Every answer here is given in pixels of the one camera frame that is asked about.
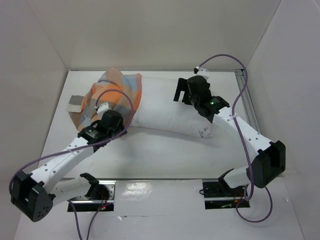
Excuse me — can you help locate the orange grey checked pillowcase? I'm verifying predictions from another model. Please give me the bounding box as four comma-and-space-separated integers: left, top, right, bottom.
67, 68, 143, 132

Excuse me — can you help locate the white pillow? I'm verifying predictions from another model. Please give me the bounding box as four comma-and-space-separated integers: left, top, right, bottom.
131, 76, 212, 139

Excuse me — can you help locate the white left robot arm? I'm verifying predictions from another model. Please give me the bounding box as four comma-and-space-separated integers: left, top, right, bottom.
10, 110, 127, 222

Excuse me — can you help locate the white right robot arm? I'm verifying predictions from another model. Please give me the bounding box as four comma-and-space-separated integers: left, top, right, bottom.
173, 75, 286, 196

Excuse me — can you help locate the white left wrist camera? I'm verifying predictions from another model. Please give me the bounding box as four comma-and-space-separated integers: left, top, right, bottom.
96, 102, 111, 115

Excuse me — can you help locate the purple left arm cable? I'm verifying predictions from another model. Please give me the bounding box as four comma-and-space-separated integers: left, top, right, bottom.
8, 89, 135, 240

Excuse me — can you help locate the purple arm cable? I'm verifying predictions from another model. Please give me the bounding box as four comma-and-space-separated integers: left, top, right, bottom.
193, 53, 273, 223
8, 89, 135, 240

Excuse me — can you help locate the aluminium rail frame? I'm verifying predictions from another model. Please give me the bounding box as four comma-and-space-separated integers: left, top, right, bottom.
235, 69, 261, 133

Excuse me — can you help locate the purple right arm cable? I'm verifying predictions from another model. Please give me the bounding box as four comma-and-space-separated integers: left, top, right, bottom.
193, 53, 273, 223

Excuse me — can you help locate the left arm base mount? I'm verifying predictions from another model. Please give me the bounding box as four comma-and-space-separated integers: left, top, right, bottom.
67, 172, 116, 212

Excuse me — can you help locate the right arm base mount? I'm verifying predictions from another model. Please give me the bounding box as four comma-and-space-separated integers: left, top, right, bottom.
199, 179, 250, 210

